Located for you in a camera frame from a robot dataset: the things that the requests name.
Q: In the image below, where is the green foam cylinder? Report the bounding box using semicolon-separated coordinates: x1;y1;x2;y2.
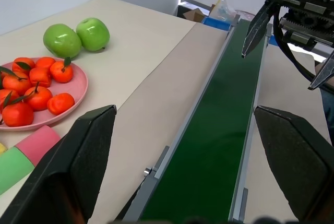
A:
0;147;35;196

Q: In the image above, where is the green apple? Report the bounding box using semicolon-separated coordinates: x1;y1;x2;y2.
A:
76;17;111;52
43;23;83;59

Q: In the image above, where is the blue plastic bin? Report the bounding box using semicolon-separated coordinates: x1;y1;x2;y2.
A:
202;17;233;30

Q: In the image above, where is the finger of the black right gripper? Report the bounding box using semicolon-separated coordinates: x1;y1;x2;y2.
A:
241;0;277;59
307;51;334;91

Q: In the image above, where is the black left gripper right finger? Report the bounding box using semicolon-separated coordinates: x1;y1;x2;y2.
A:
254;105;334;224

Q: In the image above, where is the clear plastic bag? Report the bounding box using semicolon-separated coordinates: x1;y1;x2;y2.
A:
208;0;238;22

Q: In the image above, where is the green conveyor belt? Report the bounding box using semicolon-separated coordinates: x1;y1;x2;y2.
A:
117;15;275;224

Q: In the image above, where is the brown cardboard box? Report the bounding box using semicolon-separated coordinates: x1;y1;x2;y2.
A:
182;8;210;23

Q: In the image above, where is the pink round plate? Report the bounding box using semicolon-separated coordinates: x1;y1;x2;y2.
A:
0;57;89;132

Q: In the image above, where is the orange tangerine with leaf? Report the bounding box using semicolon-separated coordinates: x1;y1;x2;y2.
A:
1;92;35;127
2;72;33;96
50;56;74;84
23;81;54;112
11;57;36;75

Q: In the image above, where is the pink foam cylinder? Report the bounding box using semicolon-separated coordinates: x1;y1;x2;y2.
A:
14;125;62;168

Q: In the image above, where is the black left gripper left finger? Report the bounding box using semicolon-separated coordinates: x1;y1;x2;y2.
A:
0;104;117;224

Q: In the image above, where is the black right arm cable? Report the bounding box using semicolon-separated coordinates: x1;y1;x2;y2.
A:
272;6;318;84

